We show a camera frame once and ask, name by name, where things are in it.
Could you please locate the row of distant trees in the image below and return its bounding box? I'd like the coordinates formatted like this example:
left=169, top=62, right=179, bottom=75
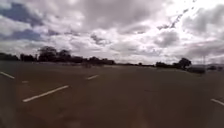
left=0, top=45, right=116, bottom=66

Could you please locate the dark asphalt road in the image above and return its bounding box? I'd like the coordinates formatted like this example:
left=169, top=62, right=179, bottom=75
left=0, top=61, right=224, bottom=128

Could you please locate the low dark bush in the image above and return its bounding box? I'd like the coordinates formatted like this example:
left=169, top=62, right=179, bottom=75
left=186, top=66, right=207, bottom=75

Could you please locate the dark tree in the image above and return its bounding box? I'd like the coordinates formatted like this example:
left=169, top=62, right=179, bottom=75
left=177, top=57, right=193, bottom=70

